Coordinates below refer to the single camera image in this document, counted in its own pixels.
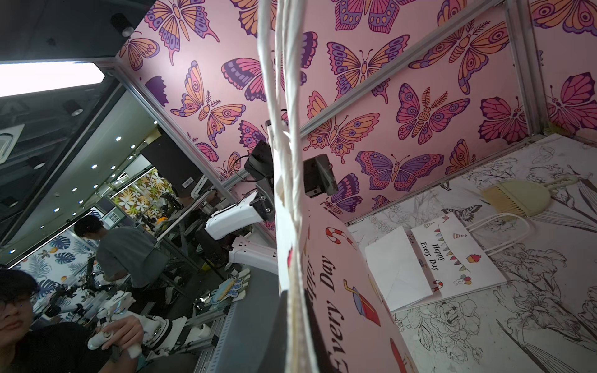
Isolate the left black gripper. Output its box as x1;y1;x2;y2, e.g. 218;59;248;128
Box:
303;154;338;198

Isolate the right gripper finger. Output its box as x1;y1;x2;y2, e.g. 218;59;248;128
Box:
270;291;334;372

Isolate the operator with glasses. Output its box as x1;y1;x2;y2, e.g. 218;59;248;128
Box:
0;267;146;373

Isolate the operator's hand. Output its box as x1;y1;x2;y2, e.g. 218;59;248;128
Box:
101;315;144;350

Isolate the aluminium frame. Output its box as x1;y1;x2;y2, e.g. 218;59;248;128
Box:
111;0;551;187

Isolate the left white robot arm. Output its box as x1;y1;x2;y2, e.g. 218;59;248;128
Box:
205;141;338;274

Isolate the tan straw hat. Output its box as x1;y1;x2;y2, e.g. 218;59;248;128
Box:
480;175;578;218

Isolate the white paper bag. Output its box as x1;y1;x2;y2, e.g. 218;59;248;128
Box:
364;213;532;312
257;1;416;372

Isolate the person in grey shirt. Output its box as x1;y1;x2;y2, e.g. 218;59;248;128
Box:
74;214;174;305

